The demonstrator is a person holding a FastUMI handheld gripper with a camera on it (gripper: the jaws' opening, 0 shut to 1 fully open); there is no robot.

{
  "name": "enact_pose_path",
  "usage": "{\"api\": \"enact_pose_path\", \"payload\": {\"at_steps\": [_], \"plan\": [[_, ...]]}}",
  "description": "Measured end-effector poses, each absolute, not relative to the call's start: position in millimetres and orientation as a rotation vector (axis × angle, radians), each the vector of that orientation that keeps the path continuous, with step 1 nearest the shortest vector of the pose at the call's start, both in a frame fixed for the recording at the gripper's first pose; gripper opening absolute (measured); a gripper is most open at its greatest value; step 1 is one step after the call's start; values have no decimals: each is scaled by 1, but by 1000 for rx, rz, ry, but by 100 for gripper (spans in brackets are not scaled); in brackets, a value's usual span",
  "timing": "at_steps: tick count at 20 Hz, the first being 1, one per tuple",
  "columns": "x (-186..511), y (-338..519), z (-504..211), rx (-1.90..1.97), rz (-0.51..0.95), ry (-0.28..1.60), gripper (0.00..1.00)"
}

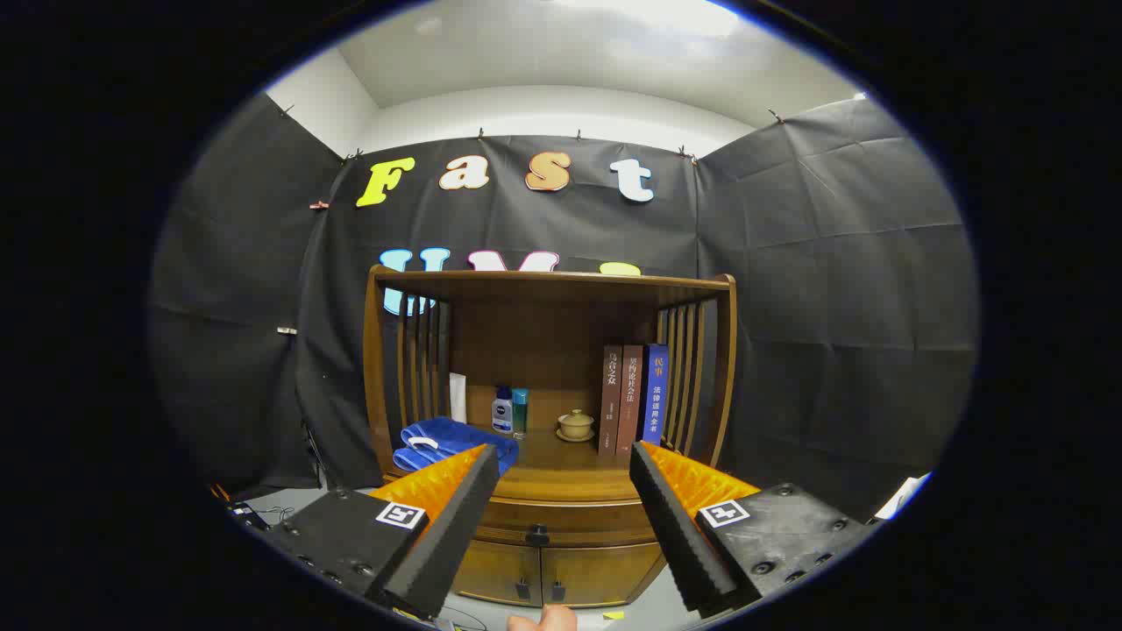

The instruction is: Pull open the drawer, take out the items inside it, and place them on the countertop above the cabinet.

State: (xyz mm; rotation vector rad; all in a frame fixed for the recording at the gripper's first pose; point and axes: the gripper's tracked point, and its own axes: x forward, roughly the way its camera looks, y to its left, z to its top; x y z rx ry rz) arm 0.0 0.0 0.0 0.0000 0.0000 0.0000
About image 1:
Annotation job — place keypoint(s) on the reddish brown book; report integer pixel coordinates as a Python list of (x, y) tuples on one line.
[(631, 399)]

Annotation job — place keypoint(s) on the wooden cabinet door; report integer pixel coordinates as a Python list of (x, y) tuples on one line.
[(495, 574), (596, 574)]

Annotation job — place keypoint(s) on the black backdrop cloth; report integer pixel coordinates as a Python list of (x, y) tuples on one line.
[(815, 280)]

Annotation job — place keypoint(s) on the wooden drawer with black knob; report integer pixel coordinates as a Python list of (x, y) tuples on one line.
[(578, 524)]

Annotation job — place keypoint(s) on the blue book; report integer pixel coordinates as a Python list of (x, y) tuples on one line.
[(656, 394)]

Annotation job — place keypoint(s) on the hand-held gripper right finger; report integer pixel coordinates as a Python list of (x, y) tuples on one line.
[(679, 535)]

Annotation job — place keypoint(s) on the white tube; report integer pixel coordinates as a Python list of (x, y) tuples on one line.
[(458, 399)]

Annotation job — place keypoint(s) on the dark brown book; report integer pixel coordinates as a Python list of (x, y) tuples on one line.
[(610, 403)]

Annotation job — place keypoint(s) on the wooden countertop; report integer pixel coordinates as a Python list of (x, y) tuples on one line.
[(561, 464)]

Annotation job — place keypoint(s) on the beige lidded ceramic cup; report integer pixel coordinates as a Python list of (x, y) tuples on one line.
[(576, 426)]

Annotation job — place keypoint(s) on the white bottle with blue cap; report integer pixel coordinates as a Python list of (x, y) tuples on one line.
[(502, 414)]

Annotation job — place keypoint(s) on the folded blue towel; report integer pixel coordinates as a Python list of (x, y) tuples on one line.
[(456, 438)]

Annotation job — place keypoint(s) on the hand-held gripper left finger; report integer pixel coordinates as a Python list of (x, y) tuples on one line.
[(447, 535)]

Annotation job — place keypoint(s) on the wooden cabinet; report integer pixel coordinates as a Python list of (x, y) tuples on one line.
[(543, 324)]

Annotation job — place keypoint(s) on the teal bottle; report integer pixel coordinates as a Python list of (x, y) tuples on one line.
[(521, 412)]

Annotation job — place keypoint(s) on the white object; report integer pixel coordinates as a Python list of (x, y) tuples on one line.
[(903, 495)]

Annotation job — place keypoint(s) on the black electronic box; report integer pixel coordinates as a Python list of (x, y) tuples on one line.
[(247, 517)]

